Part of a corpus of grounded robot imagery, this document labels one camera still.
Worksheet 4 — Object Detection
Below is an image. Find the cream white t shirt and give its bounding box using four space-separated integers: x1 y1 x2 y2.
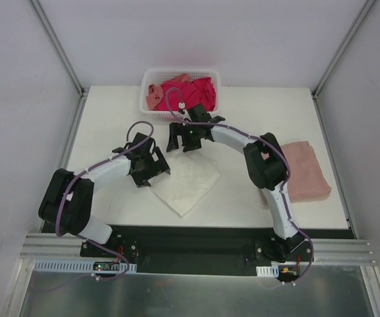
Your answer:
150 151 220 217

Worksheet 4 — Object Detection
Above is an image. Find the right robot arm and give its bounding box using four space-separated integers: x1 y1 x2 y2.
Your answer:
166 102 307 263

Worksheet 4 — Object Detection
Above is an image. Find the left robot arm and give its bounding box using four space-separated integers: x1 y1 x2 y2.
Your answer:
38 133 170 257

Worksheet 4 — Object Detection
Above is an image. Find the salmon t shirt in basket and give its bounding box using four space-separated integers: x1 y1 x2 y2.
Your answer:
146 73 191 110

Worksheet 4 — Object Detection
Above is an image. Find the red t shirt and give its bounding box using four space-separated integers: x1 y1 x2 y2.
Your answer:
154 77 216 112

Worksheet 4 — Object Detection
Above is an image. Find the white plastic laundry basket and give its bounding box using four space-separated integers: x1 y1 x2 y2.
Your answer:
139 68 222 122

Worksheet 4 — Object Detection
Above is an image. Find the folded pink t shirt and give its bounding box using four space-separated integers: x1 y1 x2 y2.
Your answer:
261 140 333 209

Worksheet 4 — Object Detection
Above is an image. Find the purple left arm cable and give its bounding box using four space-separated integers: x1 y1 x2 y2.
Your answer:
53 121 154 293

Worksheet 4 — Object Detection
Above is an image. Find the aluminium rail front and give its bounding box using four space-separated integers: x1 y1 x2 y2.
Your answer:
20 233 377 266

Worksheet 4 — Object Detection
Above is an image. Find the right aluminium frame post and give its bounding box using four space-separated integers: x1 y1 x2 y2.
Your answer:
311 0 378 100

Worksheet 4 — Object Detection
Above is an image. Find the aluminium frame post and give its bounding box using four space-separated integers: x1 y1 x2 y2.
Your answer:
28 0 86 97
311 0 378 100

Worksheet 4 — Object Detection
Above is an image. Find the left white cable duct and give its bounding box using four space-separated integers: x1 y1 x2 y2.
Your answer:
34 260 137 274

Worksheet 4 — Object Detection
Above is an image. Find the white cable duct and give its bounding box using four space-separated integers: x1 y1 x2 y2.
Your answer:
256 265 279 278
34 260 137 274

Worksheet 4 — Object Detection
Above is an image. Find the right white cable duct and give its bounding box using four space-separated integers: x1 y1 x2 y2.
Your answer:
256 265 279 278

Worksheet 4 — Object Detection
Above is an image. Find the left aluminium frame post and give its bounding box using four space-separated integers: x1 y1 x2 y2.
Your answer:
28 0 86 97

